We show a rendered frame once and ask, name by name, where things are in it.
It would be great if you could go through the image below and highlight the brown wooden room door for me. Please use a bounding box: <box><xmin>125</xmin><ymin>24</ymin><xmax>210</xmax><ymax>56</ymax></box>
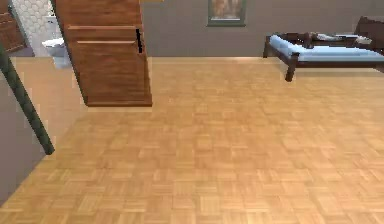
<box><xmin>53</xmin><ymin>0</ymin><xmax>154</xmax><ymax>108</ymax></box>

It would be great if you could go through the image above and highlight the dark wood blue bed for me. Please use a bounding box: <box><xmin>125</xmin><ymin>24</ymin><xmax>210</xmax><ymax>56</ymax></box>
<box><xmin>262</xmin><ymin>15</ymin><xmax>384</xmax><ymax>83</ymax></box>

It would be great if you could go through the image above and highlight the white toilet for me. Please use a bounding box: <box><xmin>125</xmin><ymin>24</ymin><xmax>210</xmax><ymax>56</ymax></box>
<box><xmin>41</xmin><ymin>15</ymin><xmax>72</xmax><ymax>70</ymax></box>

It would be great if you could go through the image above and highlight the black door handle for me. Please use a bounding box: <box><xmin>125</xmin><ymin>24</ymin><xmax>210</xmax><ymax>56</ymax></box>
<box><xmin>135</xmin><ymin>28</ymin><xmax>144</xmax><ymax>54</ymax></box>

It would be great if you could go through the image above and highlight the green framed wall picture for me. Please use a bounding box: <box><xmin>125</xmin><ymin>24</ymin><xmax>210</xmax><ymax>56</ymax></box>
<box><xmin>206</xmin><ymin>0</ymin><xmax>248</xmax><ymax>28</ymax></box>

